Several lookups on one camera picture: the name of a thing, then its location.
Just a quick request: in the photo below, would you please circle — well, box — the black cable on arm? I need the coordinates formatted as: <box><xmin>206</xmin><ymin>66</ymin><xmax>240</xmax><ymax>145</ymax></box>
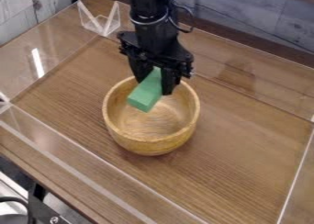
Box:
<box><xmin>168</xmin><ymin>4</ymin><xmax>196</xmax><ymax>34</ymax></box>

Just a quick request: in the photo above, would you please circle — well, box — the black cable lower left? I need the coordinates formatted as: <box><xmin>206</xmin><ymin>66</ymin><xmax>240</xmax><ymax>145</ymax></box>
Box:
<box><xmin>0</xmin><ymin>196</ymin><xmax>35</xmax><ymax>224</ymax></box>

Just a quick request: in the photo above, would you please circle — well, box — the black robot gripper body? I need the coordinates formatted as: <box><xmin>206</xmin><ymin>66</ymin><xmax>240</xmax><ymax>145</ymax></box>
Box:
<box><xmin>116</xmin><ymin>17</ymin><xmax>194</xmax><ymax>78</ymax></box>

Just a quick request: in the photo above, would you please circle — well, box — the clear acrylic enclosure wall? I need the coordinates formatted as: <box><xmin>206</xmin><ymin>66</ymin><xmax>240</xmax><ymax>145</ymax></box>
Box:
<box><xmin>0</xmin><ymin>5</ymin><xmax>314</xmax><ymax>224</ymax></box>

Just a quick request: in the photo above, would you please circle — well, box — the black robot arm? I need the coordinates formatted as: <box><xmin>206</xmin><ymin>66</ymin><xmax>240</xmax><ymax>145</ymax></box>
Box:
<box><xmin>116</xmin><ymin>0</ymin><xmax>194</xmax><ymax>95</ymax></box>

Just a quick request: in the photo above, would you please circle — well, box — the round wooden bowl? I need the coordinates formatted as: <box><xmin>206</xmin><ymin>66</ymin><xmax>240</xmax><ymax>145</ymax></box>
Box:
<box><xmin>101</xmin><ymin>77</ymin><xmax>200</xmax><ymax>156</ymax></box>

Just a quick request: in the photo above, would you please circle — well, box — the green rectangular stick block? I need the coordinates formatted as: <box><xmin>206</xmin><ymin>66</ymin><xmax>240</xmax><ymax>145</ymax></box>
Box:
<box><xmin>127</xmin><ymin>68</ymin><xmax>162</xmax><ymax>112</ymax></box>

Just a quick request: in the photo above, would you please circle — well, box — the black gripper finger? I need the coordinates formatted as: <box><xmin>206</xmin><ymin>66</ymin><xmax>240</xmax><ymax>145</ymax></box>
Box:
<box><xmin>128</xmin><ymin>58</ymin><xmax>153</xmax><ymax>83</ymax></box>
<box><xmin>160</xmin><ymin>66</ymin><xmax>182</xmax><ymax>95</ymax></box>

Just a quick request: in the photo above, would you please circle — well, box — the clear acrylic corner bracket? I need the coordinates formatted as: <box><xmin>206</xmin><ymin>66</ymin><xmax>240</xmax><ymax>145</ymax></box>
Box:
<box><xmin>77</xmin><ymin>1</ymin><xmax>120</xmax><ymax>37</ymax></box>

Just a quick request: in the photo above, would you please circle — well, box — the black metal table leg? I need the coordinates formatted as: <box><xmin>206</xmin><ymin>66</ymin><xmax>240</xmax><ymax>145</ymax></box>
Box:
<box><xmin>28</xmin><ymin>184</ymin><xmax>71</xmax><ymax>224</ymax></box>

